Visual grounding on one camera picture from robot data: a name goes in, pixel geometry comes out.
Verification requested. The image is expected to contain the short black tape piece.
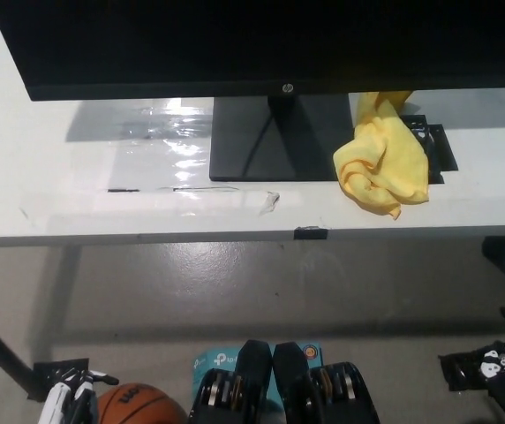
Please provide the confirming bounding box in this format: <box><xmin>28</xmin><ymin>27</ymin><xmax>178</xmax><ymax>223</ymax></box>
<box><xmin>293</xmin><ymin>225</ymin><xmax>328</xmax><ymax>241</ymax></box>

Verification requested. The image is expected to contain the clear plastic film sheet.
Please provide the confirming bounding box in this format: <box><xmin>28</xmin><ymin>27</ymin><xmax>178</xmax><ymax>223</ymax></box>
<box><xmin>64</xmin><ymin>97</ymin><xmax>218</xmax><ymax>191</ymax></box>

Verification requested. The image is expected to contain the orange basketball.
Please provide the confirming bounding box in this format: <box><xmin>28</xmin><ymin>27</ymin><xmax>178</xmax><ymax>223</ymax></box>
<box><xmin>95</xmin><ymin>382</ymin><xmax>187</xmax><ymax>424</ymax></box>

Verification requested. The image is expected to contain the yellow microfiber cloth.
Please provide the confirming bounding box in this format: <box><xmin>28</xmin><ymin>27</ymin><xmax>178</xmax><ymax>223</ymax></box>
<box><xmin>332</xmin><ymin>90</ymin><xmax>431</xmax><ymax>221</ymax></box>

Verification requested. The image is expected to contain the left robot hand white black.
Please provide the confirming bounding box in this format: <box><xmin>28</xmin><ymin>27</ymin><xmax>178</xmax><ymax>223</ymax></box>
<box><xmin>40</xmin><ymin>369</ymin><xmax>120</xmax><ymax>424</ymax></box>

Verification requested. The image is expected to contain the black HP monitor with stand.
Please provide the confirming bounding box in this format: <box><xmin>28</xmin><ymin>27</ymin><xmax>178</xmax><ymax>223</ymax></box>
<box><xmin>0</xmin><ymin>0</ymin><xmax>505</xmax><ymax>183</ymax></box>

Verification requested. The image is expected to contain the teal tp-link box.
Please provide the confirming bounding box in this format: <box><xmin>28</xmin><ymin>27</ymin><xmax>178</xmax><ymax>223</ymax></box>
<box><xmin>190</xmin><ymin>339</ymin><xmax>324</xmax><ymax>410</ymax></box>

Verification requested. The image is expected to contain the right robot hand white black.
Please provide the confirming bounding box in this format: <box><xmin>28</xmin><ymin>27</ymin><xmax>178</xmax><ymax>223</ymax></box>
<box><xmin>475</xmin><ymin>307</ymin><xmax>505</xmax><ymax>419</ymax></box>

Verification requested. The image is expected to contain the black tape square marking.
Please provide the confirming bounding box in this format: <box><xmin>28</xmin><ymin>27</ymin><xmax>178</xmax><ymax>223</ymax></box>
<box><xmin>404</xmin><ymin>113</ymin><xmax>459</xmax><ymax>185</ymax></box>

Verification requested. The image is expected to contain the crumpled clear tape scrap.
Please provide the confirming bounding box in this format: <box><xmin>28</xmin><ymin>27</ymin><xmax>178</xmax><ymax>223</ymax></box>
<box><xmin>257</xmin><ymin>190</ymin><xmax>281</xmax><ymax>216</ymax></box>

